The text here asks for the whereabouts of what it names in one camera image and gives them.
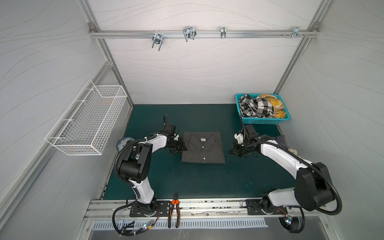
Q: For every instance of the white wire wall basket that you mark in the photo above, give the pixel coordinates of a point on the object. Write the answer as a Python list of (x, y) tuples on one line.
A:
[(85, 127)]

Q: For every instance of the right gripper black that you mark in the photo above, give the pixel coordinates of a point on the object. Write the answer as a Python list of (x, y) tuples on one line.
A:
[(240, 148)]

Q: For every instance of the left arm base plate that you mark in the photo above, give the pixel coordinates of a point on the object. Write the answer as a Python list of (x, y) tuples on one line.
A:
[(158, 208)]

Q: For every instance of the yellow patterned shirt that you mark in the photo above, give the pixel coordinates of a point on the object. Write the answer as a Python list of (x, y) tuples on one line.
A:
[(277, 104)]

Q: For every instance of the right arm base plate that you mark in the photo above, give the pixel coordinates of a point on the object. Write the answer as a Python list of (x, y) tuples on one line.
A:
[(255, 207)]

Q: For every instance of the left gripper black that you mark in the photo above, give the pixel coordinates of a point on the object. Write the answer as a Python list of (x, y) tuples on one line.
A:
[(182, 147)]

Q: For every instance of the metal ring clip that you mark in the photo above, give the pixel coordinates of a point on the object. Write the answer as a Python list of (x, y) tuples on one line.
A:
[(223, 32)]

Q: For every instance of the metal clamp hook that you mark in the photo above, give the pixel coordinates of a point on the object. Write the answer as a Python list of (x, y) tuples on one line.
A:
[(157, 39), (189, 33)]

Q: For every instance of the metal clamp hook middle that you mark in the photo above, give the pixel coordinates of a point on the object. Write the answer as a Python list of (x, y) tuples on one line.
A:
[(189, 33)]

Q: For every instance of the orange black pliers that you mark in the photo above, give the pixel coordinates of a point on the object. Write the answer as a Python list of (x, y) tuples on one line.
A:
[(175, 205)]

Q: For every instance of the metal clamp hook left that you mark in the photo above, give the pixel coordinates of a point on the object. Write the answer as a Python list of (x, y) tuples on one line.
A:
[(157, 39)]

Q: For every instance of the blue white ceramic plate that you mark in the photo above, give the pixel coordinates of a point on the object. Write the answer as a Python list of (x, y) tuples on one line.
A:
[(122, 143)]

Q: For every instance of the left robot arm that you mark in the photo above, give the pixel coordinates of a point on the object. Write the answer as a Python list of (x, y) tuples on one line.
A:
[(132, 164)]

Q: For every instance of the white slotted vent strip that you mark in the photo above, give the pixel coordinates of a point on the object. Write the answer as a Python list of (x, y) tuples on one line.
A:
[(162, 224)]

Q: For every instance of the metal bracket hook right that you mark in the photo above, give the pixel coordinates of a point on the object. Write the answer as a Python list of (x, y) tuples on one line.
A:
[(296, 34)]

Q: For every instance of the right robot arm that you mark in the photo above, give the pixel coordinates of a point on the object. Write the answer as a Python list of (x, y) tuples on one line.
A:
[(313, 189)]

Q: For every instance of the black white checked shirt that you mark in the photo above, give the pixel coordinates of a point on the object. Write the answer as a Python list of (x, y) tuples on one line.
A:
[(255, 107)]

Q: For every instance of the aluminium crossbar rail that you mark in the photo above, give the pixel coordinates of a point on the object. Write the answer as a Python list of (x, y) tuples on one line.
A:
[(201, 34)]

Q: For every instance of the cream tape roll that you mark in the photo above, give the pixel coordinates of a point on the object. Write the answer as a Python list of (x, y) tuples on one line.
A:
[(294, 151)]

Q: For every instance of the grey pinstriped long sleeve shirt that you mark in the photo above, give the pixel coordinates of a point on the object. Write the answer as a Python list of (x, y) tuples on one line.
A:
[(203, 148)]

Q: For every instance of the teal plastic basket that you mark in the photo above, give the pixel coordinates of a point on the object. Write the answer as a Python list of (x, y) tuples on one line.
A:
[(261, 121)]

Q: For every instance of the dark purple plastic object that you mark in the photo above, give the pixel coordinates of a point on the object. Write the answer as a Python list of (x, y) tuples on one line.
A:
[(281, 141)]

